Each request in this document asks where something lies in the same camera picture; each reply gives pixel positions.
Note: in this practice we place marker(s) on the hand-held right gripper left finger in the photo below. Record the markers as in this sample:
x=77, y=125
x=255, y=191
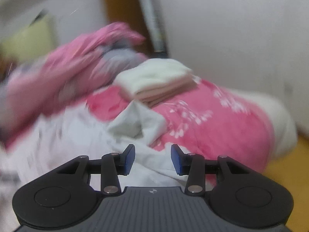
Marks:
x=129, y=160

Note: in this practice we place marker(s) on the folded cream fleece garment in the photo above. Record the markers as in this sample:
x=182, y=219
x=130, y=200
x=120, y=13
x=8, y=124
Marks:
x=154, y=77

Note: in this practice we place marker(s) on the pink floral quilt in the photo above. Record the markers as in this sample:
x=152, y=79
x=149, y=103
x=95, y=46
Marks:
x=72, y=65

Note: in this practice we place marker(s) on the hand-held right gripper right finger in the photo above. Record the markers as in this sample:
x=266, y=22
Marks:
x=176, y=160

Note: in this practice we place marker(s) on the pink floral fleece blanket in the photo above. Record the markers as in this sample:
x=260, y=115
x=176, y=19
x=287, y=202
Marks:
x=217, y=130

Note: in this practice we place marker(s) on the wood framed mirror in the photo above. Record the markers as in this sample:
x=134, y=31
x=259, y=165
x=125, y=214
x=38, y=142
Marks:
x=154, y=21

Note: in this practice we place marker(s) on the wooden door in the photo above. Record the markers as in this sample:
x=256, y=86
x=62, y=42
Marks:
x=120, y=9

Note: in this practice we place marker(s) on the white shirt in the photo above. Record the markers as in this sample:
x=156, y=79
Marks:
x=84, y=130

